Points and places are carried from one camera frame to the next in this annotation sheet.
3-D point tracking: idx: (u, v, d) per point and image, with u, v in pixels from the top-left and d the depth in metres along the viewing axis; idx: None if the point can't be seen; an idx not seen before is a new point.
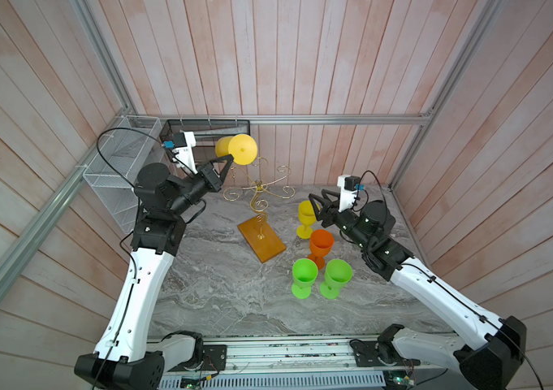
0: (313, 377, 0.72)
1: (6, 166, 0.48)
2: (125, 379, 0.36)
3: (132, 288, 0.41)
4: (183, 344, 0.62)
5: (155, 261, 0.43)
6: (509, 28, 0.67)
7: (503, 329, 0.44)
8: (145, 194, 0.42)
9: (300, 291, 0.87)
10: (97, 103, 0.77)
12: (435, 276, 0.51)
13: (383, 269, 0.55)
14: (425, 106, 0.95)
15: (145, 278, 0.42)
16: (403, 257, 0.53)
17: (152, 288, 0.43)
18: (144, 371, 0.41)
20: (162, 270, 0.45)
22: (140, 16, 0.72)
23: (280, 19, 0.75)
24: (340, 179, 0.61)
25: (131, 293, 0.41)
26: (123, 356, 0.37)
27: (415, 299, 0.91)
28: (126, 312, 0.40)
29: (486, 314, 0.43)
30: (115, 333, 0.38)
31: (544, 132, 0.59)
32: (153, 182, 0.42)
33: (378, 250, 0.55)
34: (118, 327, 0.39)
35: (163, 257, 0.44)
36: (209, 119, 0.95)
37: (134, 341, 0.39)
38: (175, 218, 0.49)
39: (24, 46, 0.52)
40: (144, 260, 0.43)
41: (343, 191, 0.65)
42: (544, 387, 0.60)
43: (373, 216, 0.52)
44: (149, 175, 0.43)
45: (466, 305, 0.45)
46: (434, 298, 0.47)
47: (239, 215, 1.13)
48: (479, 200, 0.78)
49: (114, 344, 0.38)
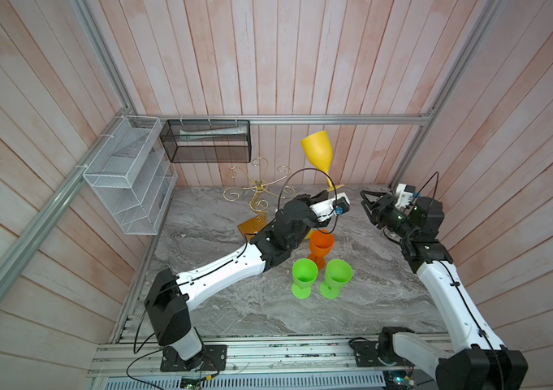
0: (312, 378, 0.72)
1: (6, 167, 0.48)
2: (174, 309, 0.41)
3: (230, 262, 0.49)
4: (192, 344, 0.62)
5: (257, 260, 0.51)
6: (509, 28, 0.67)
7: (496, 352, 0.41)
8: (280, 218, 0.51)
9: (300, 291, 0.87)
10: (97, 103, 0.77)
12: (460, 284, 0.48)
13: (414, 260, 0.56)
14: (425, 106, 0.95)
15: (240, 265, 0.50)
16: (442, 258, 0.53)
17: (238, 275, 0.51)
18: (180, 322, 0.45)
20: (253, 270, 0.52)
22: (140, 16, 0.72)
23: (280, 19, 0.75)
24: (399, 186, 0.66)
25: (225, 266, 0.49)
26: (186, 295, 0.43)
27: (414, 299, 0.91)
28: (213, 270, 0.48)
29: (491, 334, 0.42)
30: (197, 277, 0.46)
31: (543, 133, 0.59)
32: (291, 214, 0.51)
33: (419, 242, 0.57)
34: (201, 274, 0.47)
35: (260, 263, 0.52)
36: (209, 118, 0.95)
37: (197, 295, 0.45)
38: (286, 248, 0.56)
39: (23, 46, 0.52)
40: (252, 253, 0.52)
41: (400, 194, 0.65)
42: (546, 387, 0.60)
43: (425, 205, 0.55)
44: (294, 207, 0.52)
45: (473, 318, 0.44)
46: (443, 300, 0.48)
47: (240, 215, 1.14)
48: (479, 201, 0.78)
49: (190, 283, 0.45)
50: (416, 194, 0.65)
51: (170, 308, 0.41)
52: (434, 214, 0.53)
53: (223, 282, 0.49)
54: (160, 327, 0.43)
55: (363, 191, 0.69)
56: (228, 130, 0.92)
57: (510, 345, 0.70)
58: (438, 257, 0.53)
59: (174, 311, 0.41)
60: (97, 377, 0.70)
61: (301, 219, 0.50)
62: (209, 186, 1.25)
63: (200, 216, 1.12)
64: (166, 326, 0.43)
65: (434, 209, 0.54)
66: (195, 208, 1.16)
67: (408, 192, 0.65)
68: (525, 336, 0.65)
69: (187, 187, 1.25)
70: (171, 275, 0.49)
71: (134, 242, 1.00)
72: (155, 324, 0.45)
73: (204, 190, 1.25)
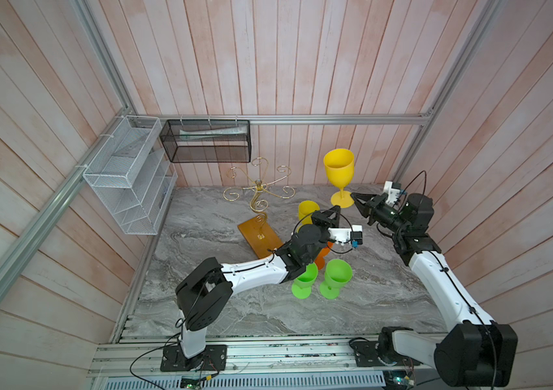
0: (312, 378, 0.72)
1: (6, 166, 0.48)
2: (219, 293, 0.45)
3: (261, 266, 0.56)
4: (197, 341, 0.63)
5: (282, 269, 0.59)
6: (509, 28, 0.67)
7: (488, 327, 0.43)
8: (296, 240, 0.58)
9: (300, 292, 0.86)
10: (97, 103, 0.77)
12: (449, 270, 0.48)
13: (405, 253, 0.60)
14: (425, 106, 0.95)
15: (270, 270, 0.57)
16: (431, 248, 0.57)
17: (265, 279, 0.58)
18: (217, 308, 0.49)
20: (276, 278, 0.60)
22: (140, 16, 0.72)
23: (280, 18, 0.75)
24: (386, 183, 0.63)
25: (259, 266, 0.56)
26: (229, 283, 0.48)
27: (414, 299, 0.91)
28: (251, 267, 0.54)
29: (481, 310, 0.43)
30: (239, 270, 0.52)
31: (543, 133, 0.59)
32: (305, 238, 0.58)
33: (409, 236, 0.61)
34: (242, 267, 0.53)
35: (280, 273, 0.59)
36: (209, 118, 0.95)
37: (238, 286, 0.51)
38: (303, 265, 0.63)
39: (23, 45, 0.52)
40: (279, 263, 0.60)
41: (390, 193, 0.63)
42: (545, 387, 0.60)
43: (416, 201, 0.58)
44: (307, 230, 0.59)
45: (464, 297, 0.46)
46: (435, 285, 0.50)
47: (240, 215, 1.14)
48: (479, 200, 0.78)
49: (231, 273, 0.50)
50: (403, 192, 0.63)
51: (215, 291, 0.46)
52: (424, 211, 0.56)
53: (256, 282, 0.56)
54: (195, 309, 0.47)
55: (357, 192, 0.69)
56: (228, 130, 0.92)
57: None
58: (427, 248, 0.57)
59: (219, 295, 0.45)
60: (97, 377, 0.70)
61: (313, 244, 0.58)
62: (209, 186, 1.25)
63: (200, 216, 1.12)
64: (206, 309, 0.46)
65: (425, 205, 0.57)
66: (195, 208, 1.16)
67: (395, 189, 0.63)
68: (526, 336, 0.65)
69: (187, 187, 1.25)
70: (214, 262, 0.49)
71: (134, 242, 1.00)
72: (188, 308, 0.48)
73: (204, 190, 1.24)
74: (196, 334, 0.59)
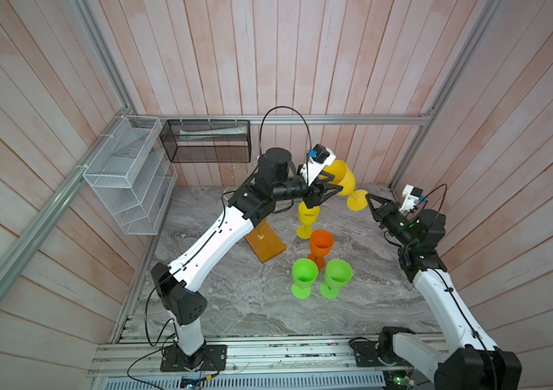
0: (312, 377, 0.72)
1: (6, 166, 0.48)
2: (176, 299, 0.42)
3: (213, 233, 0.48)
4: (193, 337, 0.63)
5: (239, 221, 0.48)
6: (509, 28, 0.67)
7: (490, 353, 0.42)
8: (264, 165, 0.49)
9: (300, 291, 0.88)
10: (97, 103, 0.77)
12: (453, 290, 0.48)
13: (410, 270, 0.59)
14: (425, 106, 0.95)
15: (225, 231, 0.48)
16: (436, 266, 0.56)
17: (227, 242, 0.49)
18: (190, 303, 0.47)
20: (236, 235, 0.50)
22: (140, 16, 0.72)
23: (280, 19, 0.75)
24: (406, 188, 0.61)
25: (210, 238, 0.47)
26: (182, 281, 0.44)
27: (415, 299, 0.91)
28: (201, 248, 0.46)
29: (485, 335, 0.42)
30: (188, 259, 0.46)
31: (543, 133, 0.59)
32: (274, 158, 0.49)
33: (416, 252, 0.60)
34: (192, 256, 0.46)
35: (246, 223, 0.50)
36: (209, 118, 0.95)
37: (195, 277, 0.46)
38: (271, 198, 0.52)
39: (23, 45, 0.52)
40: (233, 218, 0.48)
41: (407, 198, 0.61)
42: (546, 387, 0.60)
43: (428, 219, 0.56)
44: (276, 150, 0.51)
45: (467, 320, 0.45)
46: (438, 305, 0.49)
47: None
48: (479, 201, 0.78)
49: (183, 267, 0.45)
50: (423, 199, 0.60)
51: (172, 296, 0.43)
52: (435, 231, 0.54)
53: (215, 254, 0.48)
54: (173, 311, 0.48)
55: (369, 194, 0.71)
56: (228, 129, 0.92)
57: (509, 344, 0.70)
58: (433, 266, 0.56)
59: (175, 298, 0.42)
60: (97, 378, 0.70)
61: (287, 162, 0.50)
62: (209, 186, 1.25)
63: (200, 216, 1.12)
64: (179, 311, 0.45)
65: (437, 223, 0.55)
66: (195, 208, 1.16)
67: (413, 196, 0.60)
68: (526, 336, 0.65)
69: (187, 187, 1.25)
70: (162, 266, 0.46)
71: (134, 242, 1.00)
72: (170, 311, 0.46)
73: (204, 190, 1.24)
74: (195, 326, 0.60)
